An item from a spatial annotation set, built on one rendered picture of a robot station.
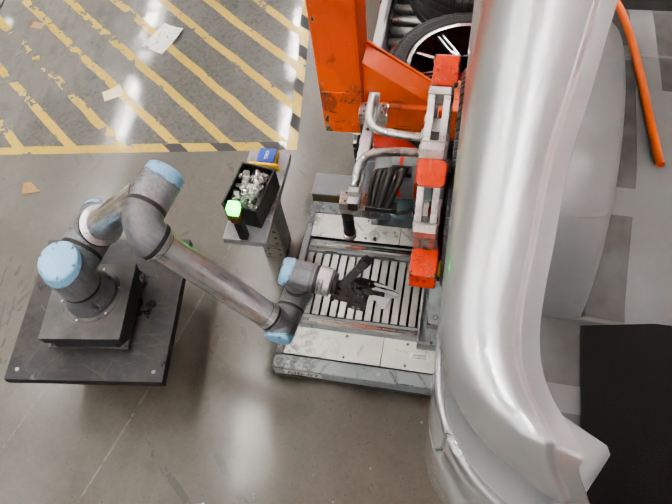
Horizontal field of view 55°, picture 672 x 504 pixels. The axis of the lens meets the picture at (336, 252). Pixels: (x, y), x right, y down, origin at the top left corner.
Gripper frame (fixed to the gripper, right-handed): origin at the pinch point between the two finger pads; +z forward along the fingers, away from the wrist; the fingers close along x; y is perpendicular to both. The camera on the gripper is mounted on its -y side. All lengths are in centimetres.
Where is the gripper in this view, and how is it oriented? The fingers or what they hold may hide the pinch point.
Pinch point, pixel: (396, 293)
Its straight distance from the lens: 200.1
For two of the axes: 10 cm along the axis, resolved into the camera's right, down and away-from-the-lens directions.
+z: 9.6, 2.5, -0.9
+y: -2.0, 9.2, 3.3
